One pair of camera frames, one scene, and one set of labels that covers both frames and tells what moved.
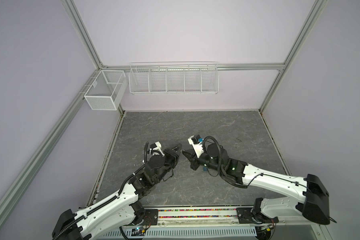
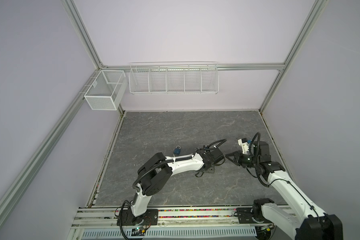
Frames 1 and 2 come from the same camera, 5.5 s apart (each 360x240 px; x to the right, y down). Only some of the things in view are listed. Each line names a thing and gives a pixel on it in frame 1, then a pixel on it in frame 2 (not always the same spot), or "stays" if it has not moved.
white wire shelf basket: (174, 78) stays
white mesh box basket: (107, 90) stays
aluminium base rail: (225, 218) stays
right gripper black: (194, 161) → (237, 158)
